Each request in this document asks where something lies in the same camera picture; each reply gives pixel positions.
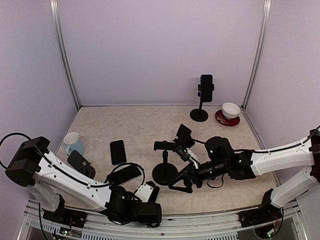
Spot brown-base plate phone stand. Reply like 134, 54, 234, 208
67, 150, 96, 179

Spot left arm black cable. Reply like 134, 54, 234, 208
0, 133, 147, 228

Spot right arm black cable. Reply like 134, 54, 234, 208
172, 124, 320, 189

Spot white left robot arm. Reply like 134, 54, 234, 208
5, 135, 162, 228

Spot black folding phone stand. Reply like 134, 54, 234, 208
173, 124, 196, 152

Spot white ceramic bowl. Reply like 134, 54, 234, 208
221, 102, 241, 119

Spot black smartphone blue edge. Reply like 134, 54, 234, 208
109, 140, 127, 166

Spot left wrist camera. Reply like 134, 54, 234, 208
134, 181, 160, 203

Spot black round-base pole stand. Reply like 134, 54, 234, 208
190, 84, 209, 122

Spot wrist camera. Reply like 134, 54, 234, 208
174, 145, 200, 169
134, 181, 160, 203

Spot black smartphone silver edge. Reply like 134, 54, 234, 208
105, 165, 142, 186

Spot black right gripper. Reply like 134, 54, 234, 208
168, 160, 229, 193

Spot blue-edged black smartphone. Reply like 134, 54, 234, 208
200, 74, 214, 103

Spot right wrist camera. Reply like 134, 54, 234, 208
174, 145, 200, 169

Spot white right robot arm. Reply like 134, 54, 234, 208
168, 129, 320, 222

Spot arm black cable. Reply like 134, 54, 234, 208
0, 133, 147, 228
172, 124, 320, 189

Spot light blue mug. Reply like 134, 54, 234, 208
63, 132, 85, 156

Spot red round saucer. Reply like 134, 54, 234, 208
215, 109, 240, 127

